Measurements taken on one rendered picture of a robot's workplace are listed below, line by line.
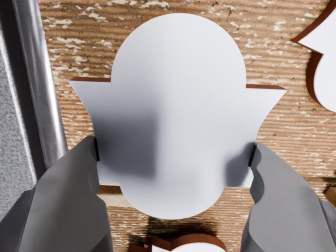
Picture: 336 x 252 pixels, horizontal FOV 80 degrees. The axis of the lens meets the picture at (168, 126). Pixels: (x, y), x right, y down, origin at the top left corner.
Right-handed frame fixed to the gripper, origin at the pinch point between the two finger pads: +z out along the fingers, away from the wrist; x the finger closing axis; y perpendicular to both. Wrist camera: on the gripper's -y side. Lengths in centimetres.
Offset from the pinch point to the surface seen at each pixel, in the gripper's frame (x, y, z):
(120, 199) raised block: -4.7, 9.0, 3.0
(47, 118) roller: -12.5, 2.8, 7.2
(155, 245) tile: -1.2, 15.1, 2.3
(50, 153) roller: -13.1, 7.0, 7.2
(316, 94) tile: 11.4, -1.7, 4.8
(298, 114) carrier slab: 11.4, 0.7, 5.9
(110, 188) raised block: -5.9, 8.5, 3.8
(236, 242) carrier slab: 9.6, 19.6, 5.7
